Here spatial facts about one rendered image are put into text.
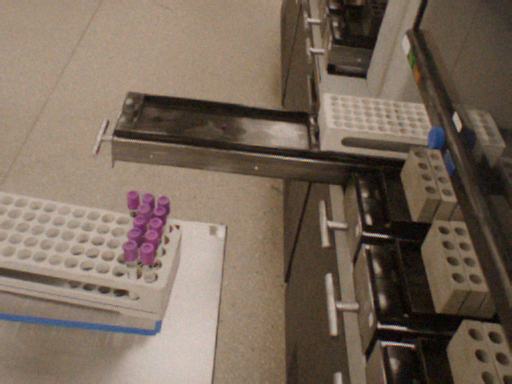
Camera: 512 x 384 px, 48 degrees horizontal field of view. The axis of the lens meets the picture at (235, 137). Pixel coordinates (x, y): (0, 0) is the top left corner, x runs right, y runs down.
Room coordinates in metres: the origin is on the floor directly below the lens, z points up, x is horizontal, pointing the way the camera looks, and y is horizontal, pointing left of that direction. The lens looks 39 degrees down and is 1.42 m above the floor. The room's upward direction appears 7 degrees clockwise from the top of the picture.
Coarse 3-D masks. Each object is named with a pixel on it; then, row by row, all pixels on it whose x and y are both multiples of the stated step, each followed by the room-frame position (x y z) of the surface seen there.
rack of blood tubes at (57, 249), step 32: (0, 192) 0.49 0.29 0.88; (0, 224) 0.44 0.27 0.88; (32, 224) 0.45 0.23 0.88; (64, 224) 0.46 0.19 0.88; (96, 224) 0.46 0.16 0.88; (128, 224) 0.47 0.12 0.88; (0, 256) 0.40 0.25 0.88; (32, 256) 0.40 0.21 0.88; (64, 256) 0.41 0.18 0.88; (96, 256) 0.44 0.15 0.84; (0, 288) 0.39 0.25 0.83; (32, 288) 0.39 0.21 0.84; (64, 288) 0.39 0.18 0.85; (96, 288) 0.40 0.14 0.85; (128, 288) 0.38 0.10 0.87; (160, 288) 0.38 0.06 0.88
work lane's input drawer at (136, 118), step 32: (128, 96) 0.82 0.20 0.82; (160, 96) 0.84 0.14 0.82; (128, 128) 0.73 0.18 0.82; (160, 128) 0.76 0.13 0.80; (192, 128) 0.77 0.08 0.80; (224, 128) 0.78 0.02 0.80; (256, 128) 0.80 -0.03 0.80; (288, 128) 0.81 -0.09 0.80; (128, 160) 0.72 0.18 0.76; (160, 160) 0.72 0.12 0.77; (192, 160) 0.72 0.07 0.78; (224, 160) 0.72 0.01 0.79; (256, 160) 0.72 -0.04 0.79; (288, 160) 0.72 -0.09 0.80; (320, 160) 0.73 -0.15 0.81; (352, 160) 0.74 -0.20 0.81; (384, 160) 0.74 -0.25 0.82
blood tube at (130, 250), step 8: (128, 240) 0.40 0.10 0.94; (128, 248) 0.39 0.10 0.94; (136, 248) 0.39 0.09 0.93; (128, 256) 0.39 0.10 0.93; (136, 256) 0.39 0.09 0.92; (128, 264) 0.39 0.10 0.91; (136, 264) 0.39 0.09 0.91; (128, 272) 0.39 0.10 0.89; (136, 272) 0.39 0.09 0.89; (136, 296) 0.39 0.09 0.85
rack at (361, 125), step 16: (336, 96) 0.84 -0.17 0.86; (352, 96) 0.84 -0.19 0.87; (320, 112) 0.82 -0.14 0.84; (336, 112) 0.80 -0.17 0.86; (352, 112) 0.79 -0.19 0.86; (368, 112) 0.80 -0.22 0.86; (384, 112) 0.81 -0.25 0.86; (400, 112) 0.82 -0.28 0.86; (416, 112) 0.82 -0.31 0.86; (320, 128) 0.79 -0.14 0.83; (336, 128) 0.74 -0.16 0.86; (352, 128) 0.75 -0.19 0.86; (368, 128) 0.77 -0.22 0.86; (384, 128) 0.76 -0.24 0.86; (400, 128) 0.77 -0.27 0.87; (416, 128) 0.78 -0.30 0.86; (336, 144) 0.74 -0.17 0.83; (352, 144) 0.78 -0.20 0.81; (368, 144) 0.79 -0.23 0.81; (384, 144) 0.79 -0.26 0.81; (400, 144) 0.80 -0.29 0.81; (416, 144) 0.80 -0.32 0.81
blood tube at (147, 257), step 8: (144, 248) 0.39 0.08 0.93; (152, 248) 0.39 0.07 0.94; (144, 256) 0.39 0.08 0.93; (152, 256) 0.39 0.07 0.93; (144, 264) 0.39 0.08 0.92; (152, 264) 0.39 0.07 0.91; (144, 272) 0.39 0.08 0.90; (152, 272) 0.39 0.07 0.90; (144, 280) 0.39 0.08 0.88; (152, 280) 0.39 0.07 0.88
